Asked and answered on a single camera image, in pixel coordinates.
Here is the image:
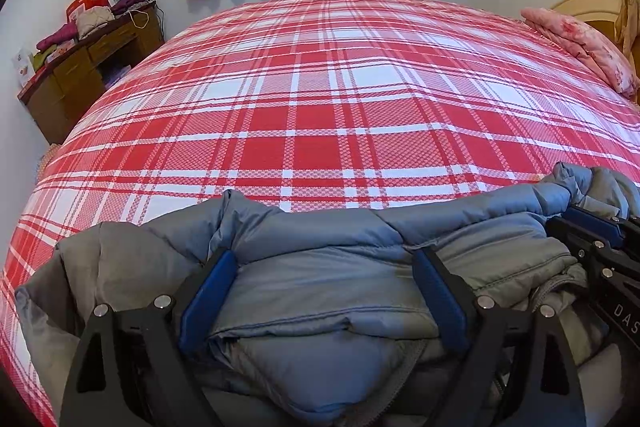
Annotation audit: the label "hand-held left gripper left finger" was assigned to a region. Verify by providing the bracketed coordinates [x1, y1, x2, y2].
[59, 249, 239, 427]

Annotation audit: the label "brown wooden desk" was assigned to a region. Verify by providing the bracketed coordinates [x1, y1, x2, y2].
[17, 0, 166, 146]

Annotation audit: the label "grey puffer jacket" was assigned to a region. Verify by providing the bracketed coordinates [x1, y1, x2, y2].
[14, 161, 640, 427]

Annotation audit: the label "beige side curtain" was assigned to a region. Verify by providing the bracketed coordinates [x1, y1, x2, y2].
[613, 0, 640, 108]

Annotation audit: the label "purple folded clothes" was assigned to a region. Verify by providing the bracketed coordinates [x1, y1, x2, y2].
[109, 0, 149, 16]

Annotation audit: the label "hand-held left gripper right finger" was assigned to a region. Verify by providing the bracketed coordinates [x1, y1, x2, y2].
[412, 246, 589, 427]

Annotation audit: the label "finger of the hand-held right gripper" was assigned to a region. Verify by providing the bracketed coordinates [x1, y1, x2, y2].
[545, 205, 640, 259]

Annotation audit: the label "beige folded clothes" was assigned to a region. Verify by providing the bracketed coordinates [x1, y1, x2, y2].
[75, 6, 114, 40]

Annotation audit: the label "maroon folded clothes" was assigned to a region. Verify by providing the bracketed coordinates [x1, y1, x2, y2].
[35, 24, 79, 52]

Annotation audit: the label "red gift box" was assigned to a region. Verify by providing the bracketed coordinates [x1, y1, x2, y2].
[64, 0, 94, 26]

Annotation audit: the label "small white box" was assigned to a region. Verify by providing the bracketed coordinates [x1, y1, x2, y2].
[12, 48, 36, 88]

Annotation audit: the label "wooden headboard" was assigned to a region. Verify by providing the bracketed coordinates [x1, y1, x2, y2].
[549, 0, 627, 48]

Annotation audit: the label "pink floral pillow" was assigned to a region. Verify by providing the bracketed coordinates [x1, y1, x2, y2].
[520, 6, 640, 98]

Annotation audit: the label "bed with red plaid sheet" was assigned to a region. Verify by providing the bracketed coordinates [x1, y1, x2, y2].
[0, 0, 640, 427]

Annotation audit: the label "green folded cloth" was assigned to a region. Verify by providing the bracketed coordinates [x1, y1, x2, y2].
[32, 46, 59, 68]

